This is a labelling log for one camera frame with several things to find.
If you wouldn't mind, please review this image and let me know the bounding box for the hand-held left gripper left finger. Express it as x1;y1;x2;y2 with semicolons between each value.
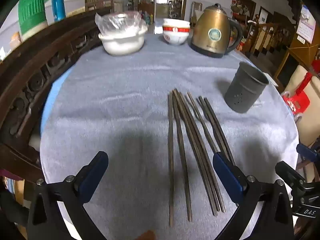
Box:
27;151;109;240

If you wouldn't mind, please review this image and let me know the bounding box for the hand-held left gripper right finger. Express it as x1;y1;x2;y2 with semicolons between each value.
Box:
212;151;295;240

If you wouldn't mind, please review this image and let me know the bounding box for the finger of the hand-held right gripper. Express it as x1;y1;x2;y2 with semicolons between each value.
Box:
296;143;320;163
275;161;307;189

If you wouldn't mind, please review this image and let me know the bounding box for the bunch of dark metal chopsticks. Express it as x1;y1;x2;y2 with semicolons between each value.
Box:
168;88;237;228

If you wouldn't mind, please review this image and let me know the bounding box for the grey metal chopstick holder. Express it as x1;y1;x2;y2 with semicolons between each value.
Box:
224;61;270;114

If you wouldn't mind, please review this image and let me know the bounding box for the cream padded chair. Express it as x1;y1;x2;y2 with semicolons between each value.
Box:
285;64;320;148

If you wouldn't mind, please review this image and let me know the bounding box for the red plastic chair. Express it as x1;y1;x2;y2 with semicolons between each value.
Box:
280;72;315;120

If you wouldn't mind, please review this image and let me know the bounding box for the blue tablecloth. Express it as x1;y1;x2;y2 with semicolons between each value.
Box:
40;62;80;135

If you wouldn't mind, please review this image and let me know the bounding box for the wooden stair railing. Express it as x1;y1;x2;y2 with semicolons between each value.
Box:
246;15;300;63

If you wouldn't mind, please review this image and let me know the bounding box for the dark carved wooden chair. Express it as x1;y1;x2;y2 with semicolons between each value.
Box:
0;5;115;183

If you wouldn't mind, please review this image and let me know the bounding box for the white ceramic pot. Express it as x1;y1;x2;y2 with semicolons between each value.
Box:
98;25;148;56

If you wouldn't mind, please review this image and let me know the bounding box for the white bowl with red band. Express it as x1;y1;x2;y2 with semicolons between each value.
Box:
162;25;190;46

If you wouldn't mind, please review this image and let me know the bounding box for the gold electric kettle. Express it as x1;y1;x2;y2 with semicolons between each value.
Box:
190;3;243;58

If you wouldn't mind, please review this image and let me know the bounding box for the clear plastic bag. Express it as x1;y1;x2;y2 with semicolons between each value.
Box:
94;11;148;37

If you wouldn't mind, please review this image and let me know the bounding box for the plain white bowl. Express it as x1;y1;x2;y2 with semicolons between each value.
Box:
163;18;191;29

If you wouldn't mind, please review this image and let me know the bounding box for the slim wooden chair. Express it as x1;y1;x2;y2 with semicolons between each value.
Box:
191;2;203;20

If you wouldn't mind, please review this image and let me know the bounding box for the brown wooden chair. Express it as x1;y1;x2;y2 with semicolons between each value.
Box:
85;0;115;13

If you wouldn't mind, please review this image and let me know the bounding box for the green thermos flask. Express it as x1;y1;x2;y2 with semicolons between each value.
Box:
18;0;54;35

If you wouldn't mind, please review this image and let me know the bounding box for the blue thermos flask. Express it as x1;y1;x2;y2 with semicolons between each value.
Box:
51;0;67;22

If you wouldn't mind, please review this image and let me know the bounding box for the wall calendar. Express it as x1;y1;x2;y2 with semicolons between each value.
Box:
296;4;317;44

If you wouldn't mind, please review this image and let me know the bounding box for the metal wire rack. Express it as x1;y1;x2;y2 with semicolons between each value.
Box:
169;0;182;18

